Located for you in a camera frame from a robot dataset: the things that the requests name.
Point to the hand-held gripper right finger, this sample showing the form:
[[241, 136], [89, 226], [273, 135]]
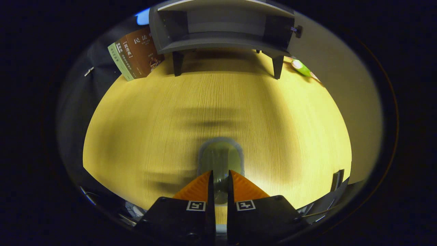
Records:
[[231, 222]]

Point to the green and pink plush toy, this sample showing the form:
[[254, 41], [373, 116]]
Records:
[[301, 67]]

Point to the small pale green cup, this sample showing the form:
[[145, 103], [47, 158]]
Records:
[[220, 157]]

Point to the grey cabinet body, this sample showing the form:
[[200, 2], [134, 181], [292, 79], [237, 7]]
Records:
[[218, 39]]

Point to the silver clip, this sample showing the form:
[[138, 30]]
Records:
[[88, 71]]

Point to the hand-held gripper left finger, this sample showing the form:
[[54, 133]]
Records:
[[211, 218]]

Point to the small black bracket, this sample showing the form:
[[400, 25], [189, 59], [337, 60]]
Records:
[[337, 180]]

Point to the dark brown book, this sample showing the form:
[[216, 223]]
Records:
[[131, 59]]

